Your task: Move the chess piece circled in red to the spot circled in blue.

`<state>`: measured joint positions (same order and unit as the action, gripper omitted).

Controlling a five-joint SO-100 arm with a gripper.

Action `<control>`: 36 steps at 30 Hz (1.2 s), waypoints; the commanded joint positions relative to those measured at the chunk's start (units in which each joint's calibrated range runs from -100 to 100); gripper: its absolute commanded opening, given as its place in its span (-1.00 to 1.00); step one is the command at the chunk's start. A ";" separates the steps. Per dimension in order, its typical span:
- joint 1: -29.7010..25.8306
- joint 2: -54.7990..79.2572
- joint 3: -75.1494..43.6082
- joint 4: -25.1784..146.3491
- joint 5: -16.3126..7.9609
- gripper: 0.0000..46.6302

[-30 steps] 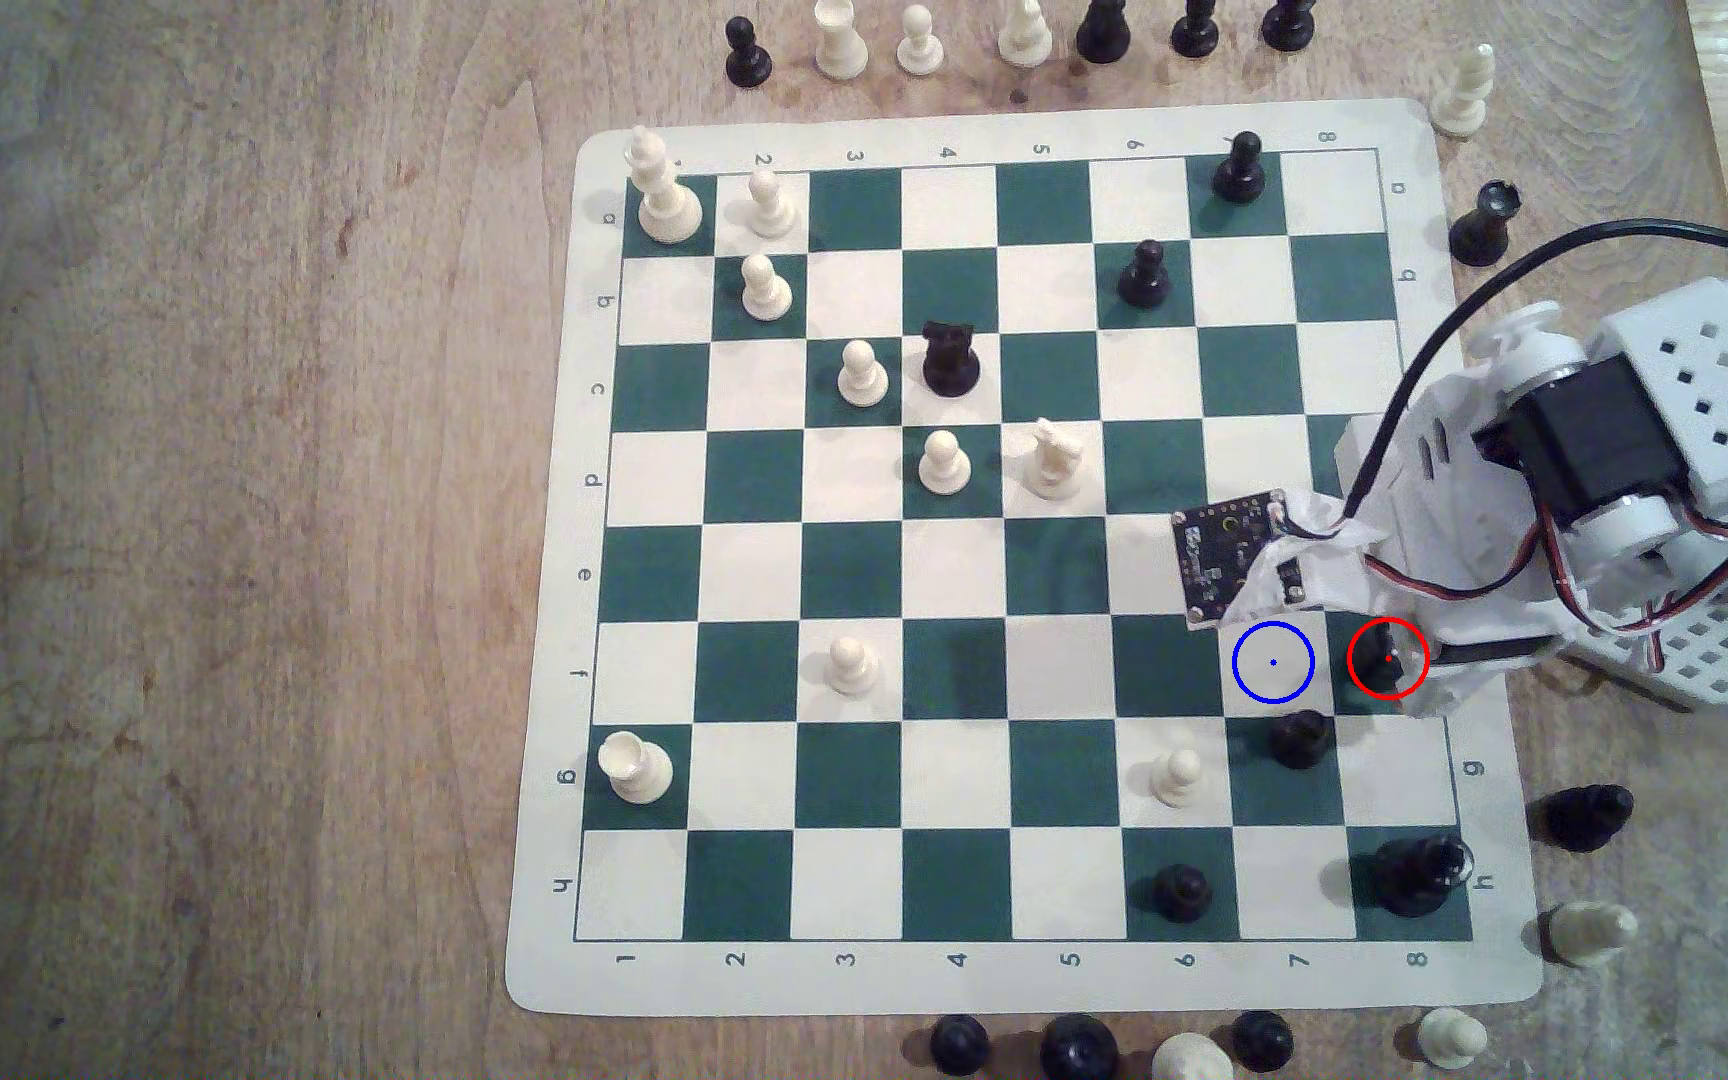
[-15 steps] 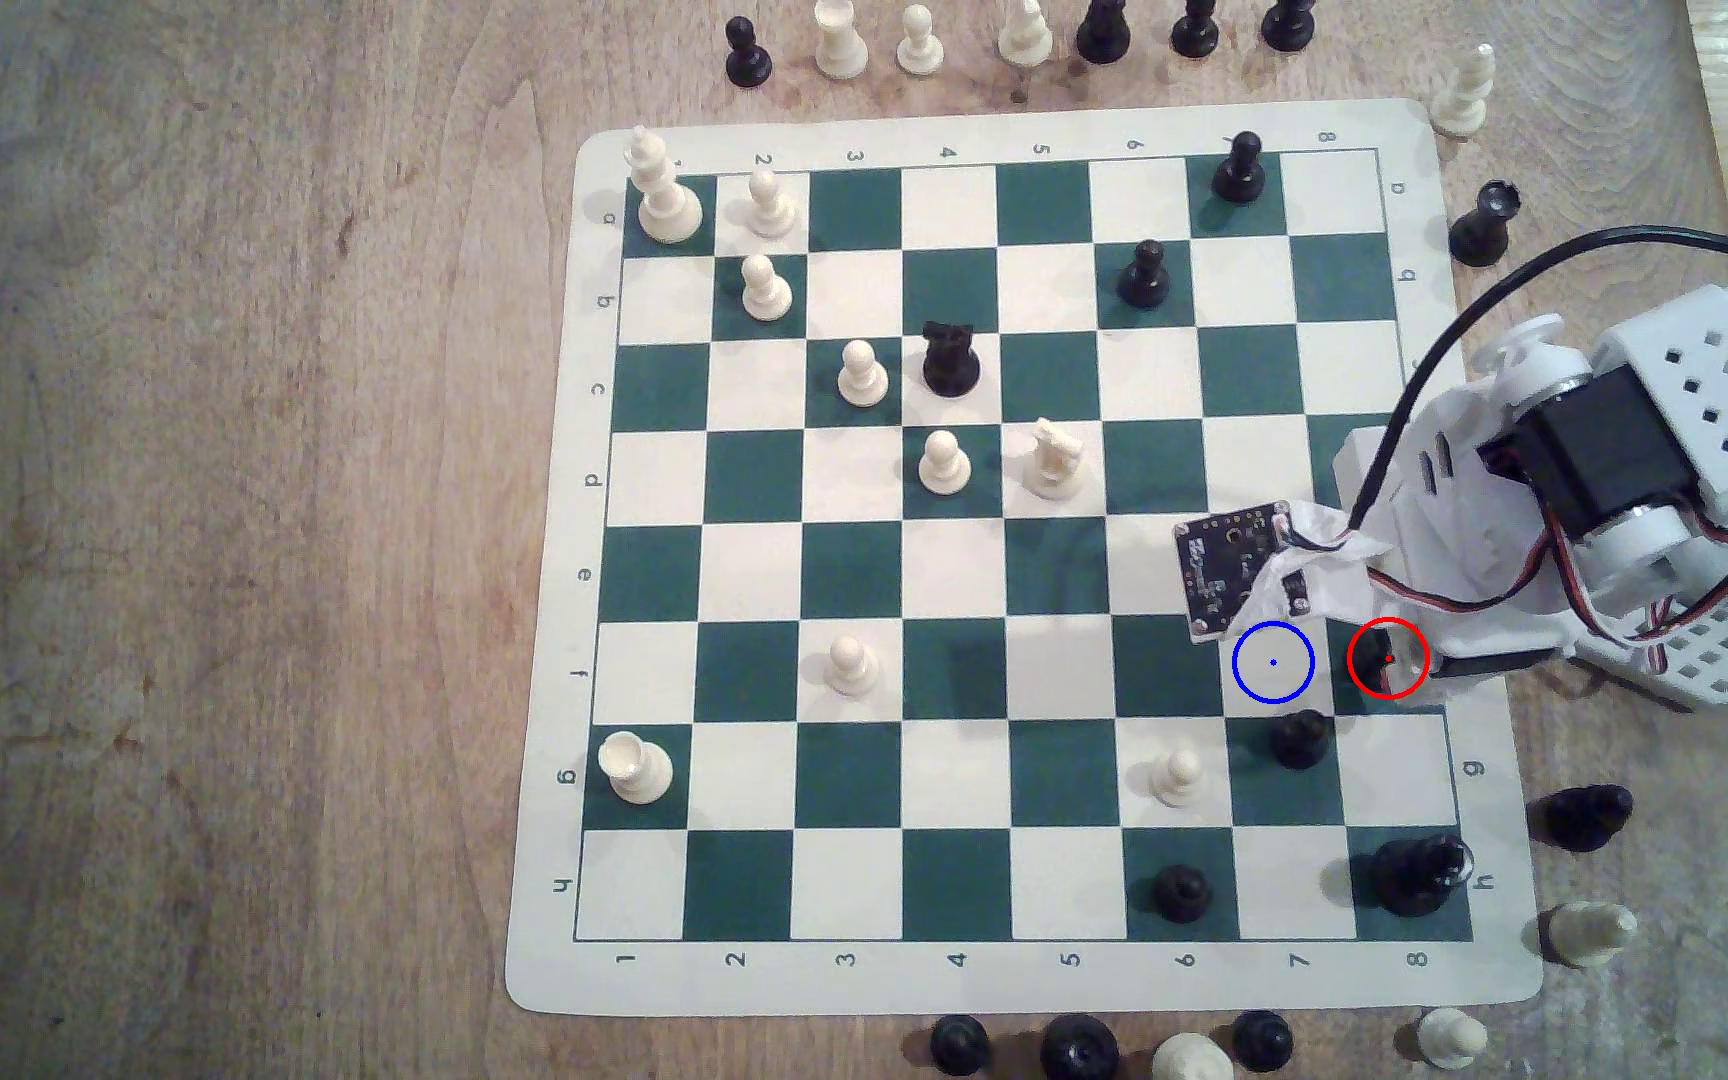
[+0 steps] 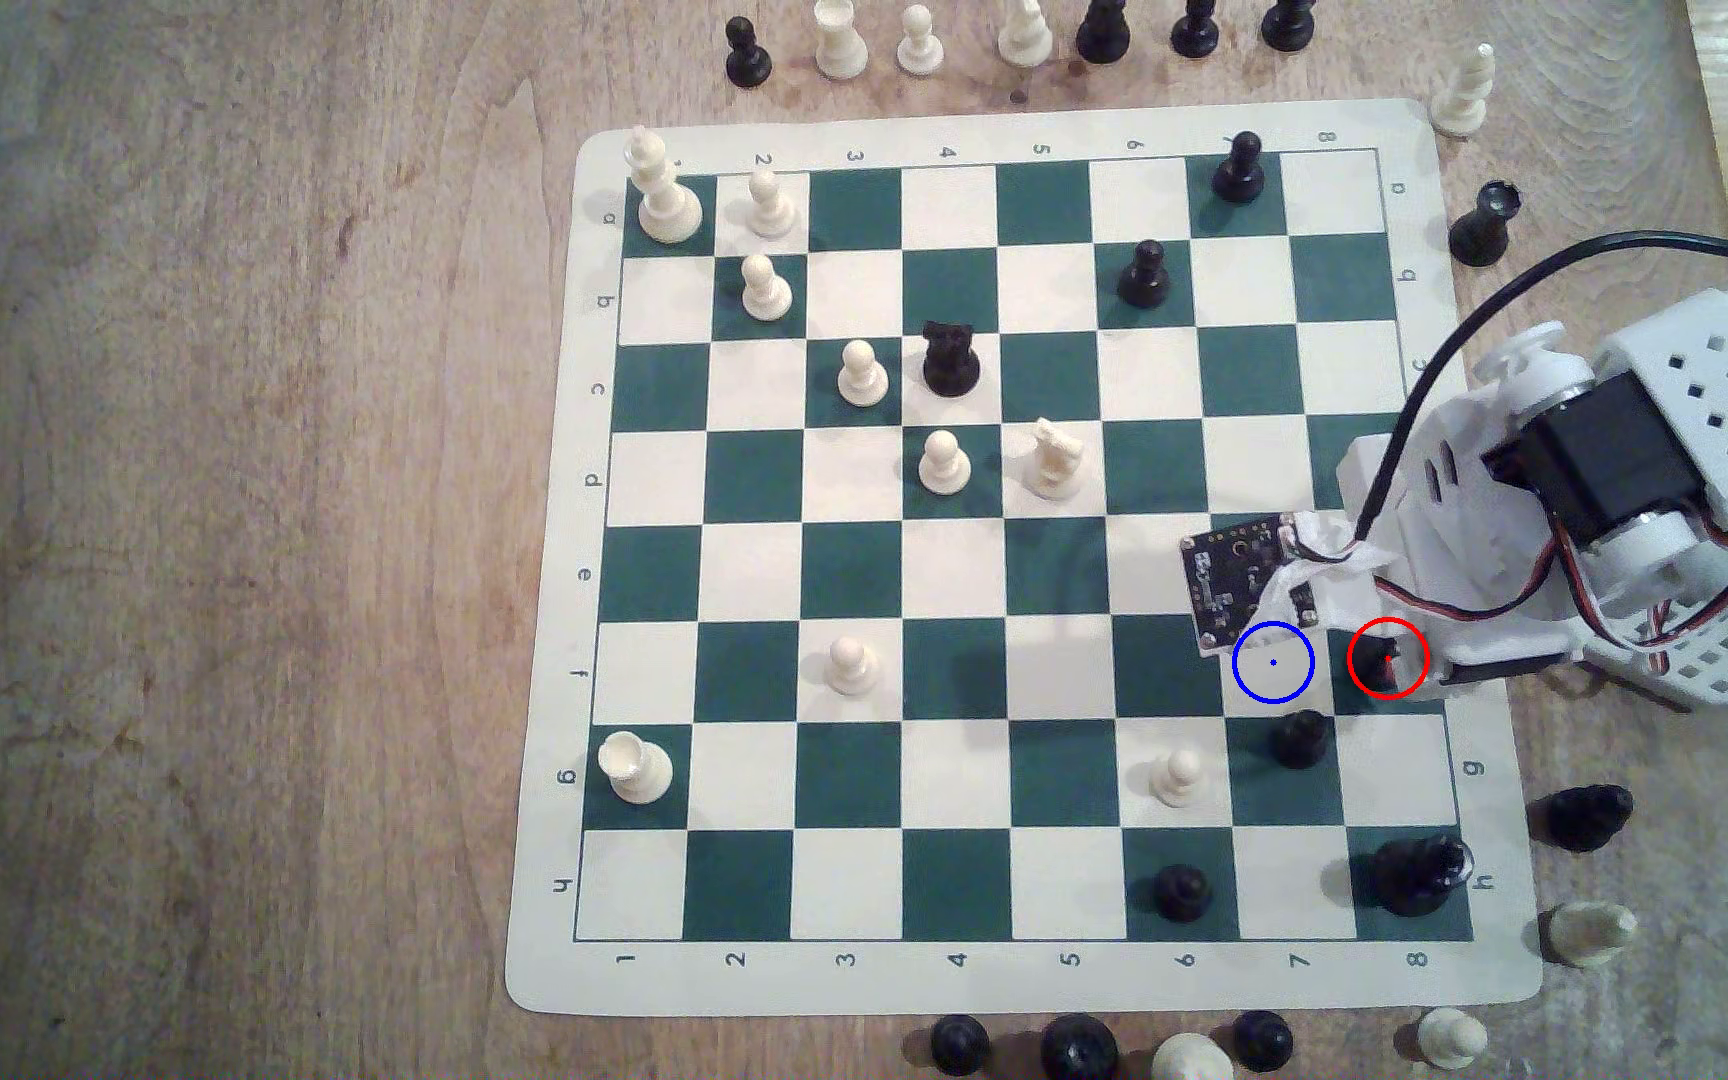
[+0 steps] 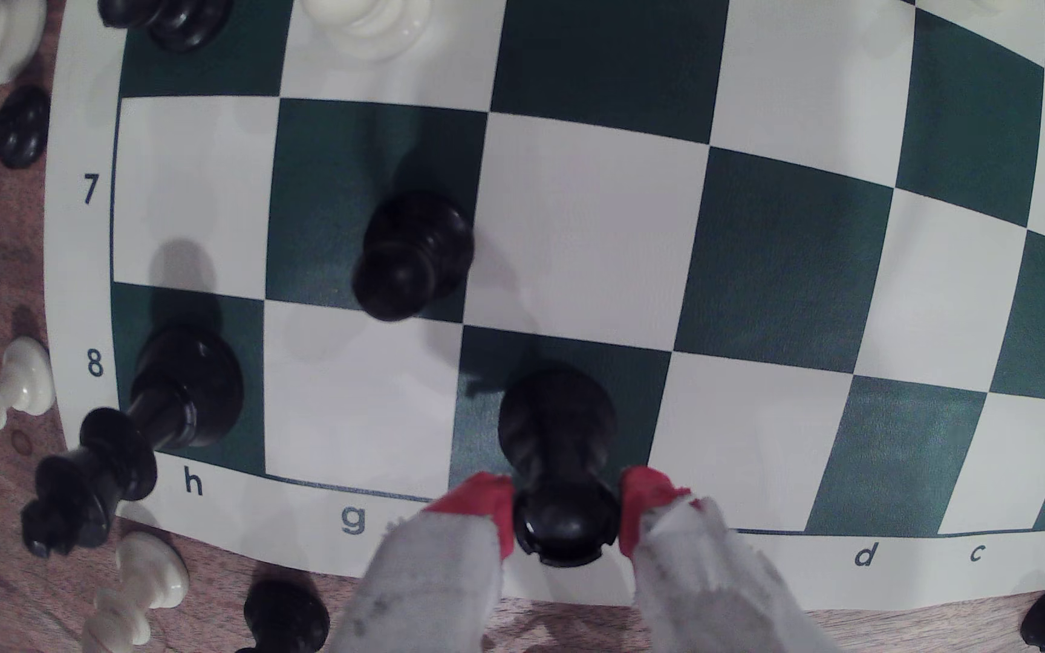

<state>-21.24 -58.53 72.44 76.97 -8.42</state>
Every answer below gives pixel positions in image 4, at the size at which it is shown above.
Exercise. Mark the black chess knight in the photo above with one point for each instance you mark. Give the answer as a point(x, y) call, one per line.
point(287, 617)

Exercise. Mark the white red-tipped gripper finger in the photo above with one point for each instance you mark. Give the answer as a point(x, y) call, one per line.
point(713, 580)
point(432, 580)

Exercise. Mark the black chess king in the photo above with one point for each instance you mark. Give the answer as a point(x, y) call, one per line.
point(182, 381)

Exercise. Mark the green white chess board mat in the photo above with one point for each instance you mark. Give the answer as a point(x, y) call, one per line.
point(595, 236)

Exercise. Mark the white chess bishop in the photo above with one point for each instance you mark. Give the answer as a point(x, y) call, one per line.
point(146, 576)

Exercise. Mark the white chess pawn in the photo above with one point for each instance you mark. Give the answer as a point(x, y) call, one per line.
point(368, 25)
point(24, 381)

